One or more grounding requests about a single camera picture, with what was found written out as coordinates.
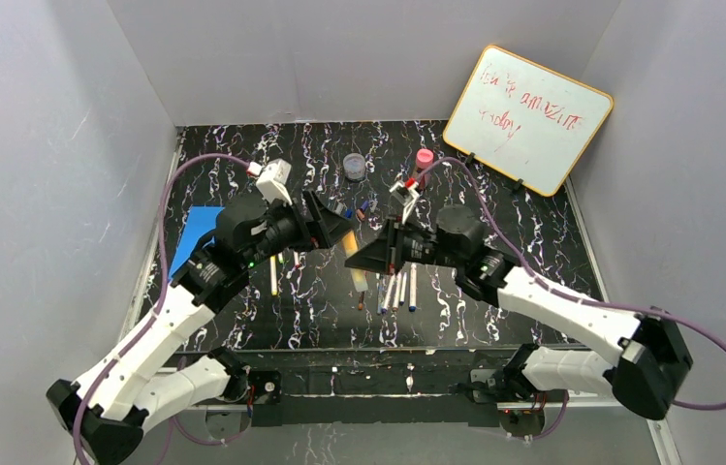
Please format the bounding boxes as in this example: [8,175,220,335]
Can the pink capped bottle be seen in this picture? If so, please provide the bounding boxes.
[412,148,435,191]

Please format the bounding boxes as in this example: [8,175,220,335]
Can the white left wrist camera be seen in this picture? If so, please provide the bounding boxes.
[246,159,293,205]

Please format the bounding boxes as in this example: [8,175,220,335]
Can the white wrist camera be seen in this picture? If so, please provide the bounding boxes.
[246,159,293,205]
[390,177,420,224]

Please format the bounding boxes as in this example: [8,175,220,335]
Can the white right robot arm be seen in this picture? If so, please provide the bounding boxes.
[345,205,692,420]

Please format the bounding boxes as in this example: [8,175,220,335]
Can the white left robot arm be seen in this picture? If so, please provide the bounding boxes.
[46,191,353,464]

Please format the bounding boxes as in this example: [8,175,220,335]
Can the clear round plastic container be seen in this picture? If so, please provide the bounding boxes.
[342,153,367,182]

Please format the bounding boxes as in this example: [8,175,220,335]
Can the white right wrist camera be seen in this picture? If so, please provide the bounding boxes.
[390,177,420,224]

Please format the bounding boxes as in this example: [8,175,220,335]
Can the blue capped white marker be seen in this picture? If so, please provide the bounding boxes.
[408,263,417,312]

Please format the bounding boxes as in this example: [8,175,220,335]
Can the yellow highlighter cap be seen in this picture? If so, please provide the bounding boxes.
[341,231,359,258]

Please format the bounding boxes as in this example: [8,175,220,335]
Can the orange yellow highlighter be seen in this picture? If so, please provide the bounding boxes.
[343,231,369,294]

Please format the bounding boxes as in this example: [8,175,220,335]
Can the yellow framed whiteboard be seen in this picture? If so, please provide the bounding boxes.
[443,45,615,197]

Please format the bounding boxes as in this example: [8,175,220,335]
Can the blue foam pad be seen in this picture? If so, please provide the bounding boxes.
[169,205,223,278]

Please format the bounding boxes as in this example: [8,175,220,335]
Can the yellow capped pen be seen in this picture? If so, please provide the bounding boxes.
[269,255,279,296]

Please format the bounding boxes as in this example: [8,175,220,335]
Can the blue red marker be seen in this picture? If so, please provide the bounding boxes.
[398,271,408,306]

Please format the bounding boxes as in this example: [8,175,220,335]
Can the checkered black white pen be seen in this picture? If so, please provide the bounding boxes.
[375,273,383,315]

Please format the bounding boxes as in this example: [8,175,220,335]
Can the purple white marker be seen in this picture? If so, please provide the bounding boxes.
[380,275,396,314]

